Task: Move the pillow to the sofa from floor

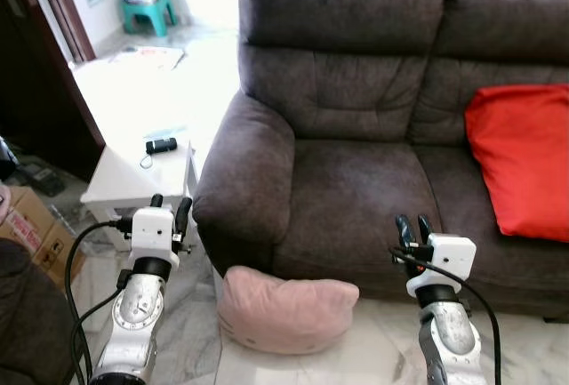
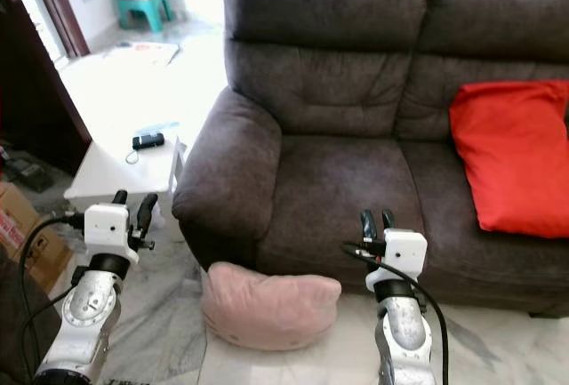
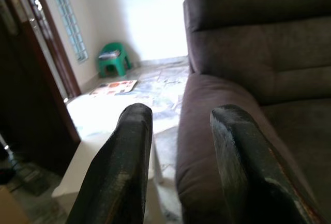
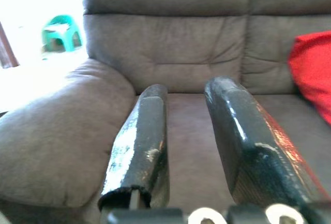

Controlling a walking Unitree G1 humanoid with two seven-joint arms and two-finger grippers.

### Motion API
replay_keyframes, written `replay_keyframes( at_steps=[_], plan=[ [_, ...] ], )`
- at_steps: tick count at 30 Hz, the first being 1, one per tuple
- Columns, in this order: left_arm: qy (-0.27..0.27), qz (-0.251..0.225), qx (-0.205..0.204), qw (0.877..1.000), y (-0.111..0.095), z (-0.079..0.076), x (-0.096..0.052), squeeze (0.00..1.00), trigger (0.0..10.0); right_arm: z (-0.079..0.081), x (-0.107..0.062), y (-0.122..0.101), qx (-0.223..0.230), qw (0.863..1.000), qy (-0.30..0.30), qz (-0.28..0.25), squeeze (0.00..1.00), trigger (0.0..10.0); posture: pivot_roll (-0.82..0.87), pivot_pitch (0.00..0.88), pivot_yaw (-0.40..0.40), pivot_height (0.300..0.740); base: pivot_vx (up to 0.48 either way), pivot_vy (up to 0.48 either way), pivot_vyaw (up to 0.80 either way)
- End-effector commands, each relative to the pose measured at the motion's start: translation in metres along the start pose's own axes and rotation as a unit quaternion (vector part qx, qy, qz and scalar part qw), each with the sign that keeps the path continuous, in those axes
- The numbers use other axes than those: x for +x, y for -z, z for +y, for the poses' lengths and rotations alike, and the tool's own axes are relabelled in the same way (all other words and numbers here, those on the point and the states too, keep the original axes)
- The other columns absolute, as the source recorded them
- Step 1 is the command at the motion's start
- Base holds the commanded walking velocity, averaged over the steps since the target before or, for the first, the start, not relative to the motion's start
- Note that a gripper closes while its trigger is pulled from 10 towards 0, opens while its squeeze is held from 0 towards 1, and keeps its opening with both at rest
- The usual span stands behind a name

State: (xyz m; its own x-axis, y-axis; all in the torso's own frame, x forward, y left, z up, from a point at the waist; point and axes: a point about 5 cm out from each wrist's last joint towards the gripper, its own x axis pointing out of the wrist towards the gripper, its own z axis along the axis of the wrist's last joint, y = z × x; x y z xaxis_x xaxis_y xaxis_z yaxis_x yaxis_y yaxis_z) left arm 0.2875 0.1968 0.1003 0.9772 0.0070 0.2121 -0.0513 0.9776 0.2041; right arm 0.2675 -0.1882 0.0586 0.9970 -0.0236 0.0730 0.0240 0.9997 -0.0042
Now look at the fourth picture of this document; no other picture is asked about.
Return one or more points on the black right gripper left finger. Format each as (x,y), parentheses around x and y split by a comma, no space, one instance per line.
(144,136)

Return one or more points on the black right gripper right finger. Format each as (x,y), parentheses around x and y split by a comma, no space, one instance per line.
(248,156)

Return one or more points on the dark grey-brown fabric sofa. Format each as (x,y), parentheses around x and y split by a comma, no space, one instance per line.
(168,40)

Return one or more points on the red pillow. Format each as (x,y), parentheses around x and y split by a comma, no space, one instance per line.
(313,74)

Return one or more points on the green plastic stool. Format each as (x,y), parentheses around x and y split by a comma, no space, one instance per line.
(60,20)

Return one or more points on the brown wooden door frame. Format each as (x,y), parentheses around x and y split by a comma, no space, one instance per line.
(6,50)

